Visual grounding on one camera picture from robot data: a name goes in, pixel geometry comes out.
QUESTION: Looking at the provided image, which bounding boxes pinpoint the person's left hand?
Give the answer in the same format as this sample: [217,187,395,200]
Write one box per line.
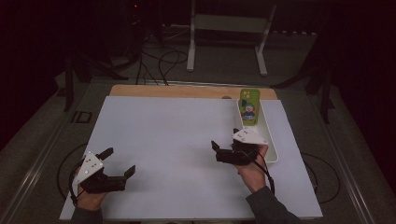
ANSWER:
[74,172,108,213]

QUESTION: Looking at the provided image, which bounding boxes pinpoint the white rectangular tray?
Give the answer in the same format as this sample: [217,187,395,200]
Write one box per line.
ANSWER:
[235,97,279,164]

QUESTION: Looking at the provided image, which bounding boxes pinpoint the left hand-held gripper cable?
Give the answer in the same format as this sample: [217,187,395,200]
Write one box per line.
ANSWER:
[68,167,83,207]

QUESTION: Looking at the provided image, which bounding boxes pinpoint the black power strip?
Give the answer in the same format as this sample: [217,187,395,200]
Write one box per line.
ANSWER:
[270,30,318,37]

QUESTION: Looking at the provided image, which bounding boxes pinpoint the hand-held gripper cable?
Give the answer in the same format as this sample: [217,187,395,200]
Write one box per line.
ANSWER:
[251,151,276,196]
[68,167,83,207]

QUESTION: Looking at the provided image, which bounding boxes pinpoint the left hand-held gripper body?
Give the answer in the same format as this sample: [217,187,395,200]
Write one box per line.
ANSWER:
[76,151,129,194]

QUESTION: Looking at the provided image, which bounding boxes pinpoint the black cable loop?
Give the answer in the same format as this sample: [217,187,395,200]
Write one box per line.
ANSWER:
[300,151,342,205]
[56,142,90,201]

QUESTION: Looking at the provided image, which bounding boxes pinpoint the green cartoon phone case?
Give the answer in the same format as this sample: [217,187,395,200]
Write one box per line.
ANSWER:
[239,88,262,127]

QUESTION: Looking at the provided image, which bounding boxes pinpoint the white table mat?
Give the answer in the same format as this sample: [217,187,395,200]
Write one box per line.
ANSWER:
[59,95,324,220]

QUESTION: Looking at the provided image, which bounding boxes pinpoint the metal floor rail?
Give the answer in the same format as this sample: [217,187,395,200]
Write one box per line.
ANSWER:
[0,119,74,224]
[311,99,376,224]

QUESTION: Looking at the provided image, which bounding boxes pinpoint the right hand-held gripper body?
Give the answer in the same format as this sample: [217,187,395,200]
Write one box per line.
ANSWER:
[216,126,269,166]

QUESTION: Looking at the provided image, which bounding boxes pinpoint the black stand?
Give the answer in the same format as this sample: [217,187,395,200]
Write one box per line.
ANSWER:
[63,46,129,113]
[270,59,336,124]

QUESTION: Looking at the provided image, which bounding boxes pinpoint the person's right hand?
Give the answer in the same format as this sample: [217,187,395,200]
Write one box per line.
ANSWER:
[236,145,270,194]

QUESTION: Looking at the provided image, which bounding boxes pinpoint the right hand-held gripper cable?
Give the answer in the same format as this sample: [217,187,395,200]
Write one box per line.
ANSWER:
[251,151,276,196]

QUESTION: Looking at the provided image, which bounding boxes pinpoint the tangled black floor cables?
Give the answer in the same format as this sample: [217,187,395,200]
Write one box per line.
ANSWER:
[135,49,190,87]

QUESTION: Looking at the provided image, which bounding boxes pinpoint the white metal stand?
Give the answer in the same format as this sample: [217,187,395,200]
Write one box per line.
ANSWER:
[186,0,278,77]

